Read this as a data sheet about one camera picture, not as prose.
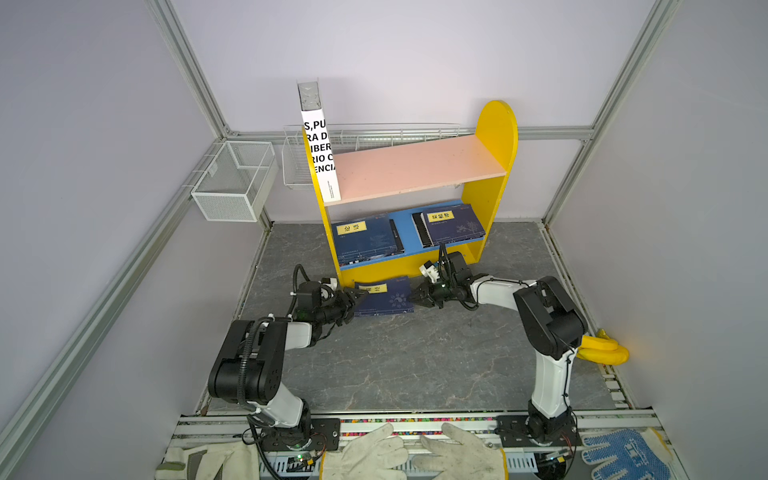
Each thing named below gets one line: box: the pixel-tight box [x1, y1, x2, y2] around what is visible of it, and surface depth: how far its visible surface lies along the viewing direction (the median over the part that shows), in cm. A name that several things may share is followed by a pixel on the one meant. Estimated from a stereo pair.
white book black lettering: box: [296, 78, 342, 203], surface depth 61 cm
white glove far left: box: [155, 442, 260, 480], surface depth 71 cm
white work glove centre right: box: [412, 423, 504, 480], surface depth 72 cm
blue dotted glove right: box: [581, 428, 673, 480], surface depth 72 cm
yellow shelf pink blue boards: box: [321, 102, 518, 287], surface depth 93 cm
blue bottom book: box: [331, 214, 405, 267], surface depth 93 cm
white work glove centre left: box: [320, 423, 409, 480], surface depth 72 cm
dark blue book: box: [354, 276, 414, 316], surface depth 94 cm
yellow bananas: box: [576, 329, 630, 366], surface depth 85 cm
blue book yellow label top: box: [420, 204, 486, 246], surface depth 99 cm
